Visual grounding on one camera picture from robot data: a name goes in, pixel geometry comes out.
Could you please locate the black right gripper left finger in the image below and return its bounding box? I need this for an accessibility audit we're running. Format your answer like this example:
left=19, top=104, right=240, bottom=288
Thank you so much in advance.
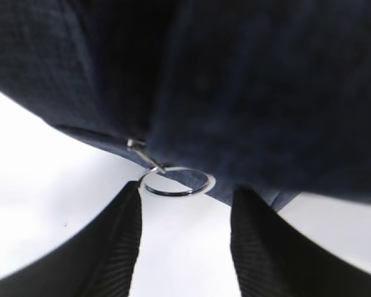
left=0, top=181, right=142, bottom=297

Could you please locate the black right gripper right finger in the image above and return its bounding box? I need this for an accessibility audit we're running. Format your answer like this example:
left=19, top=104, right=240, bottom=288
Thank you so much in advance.
left=231, top=187, right=371, bottom=297

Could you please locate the silver zipper pull ring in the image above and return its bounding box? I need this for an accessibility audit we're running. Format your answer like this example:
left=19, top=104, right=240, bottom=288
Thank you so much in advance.
left=126, top=139, right=216, bottom=197

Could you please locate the dark navy fabric bag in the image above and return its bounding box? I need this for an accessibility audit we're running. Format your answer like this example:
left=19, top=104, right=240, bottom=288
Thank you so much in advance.
left=0, top=1, right=371, bottom=207

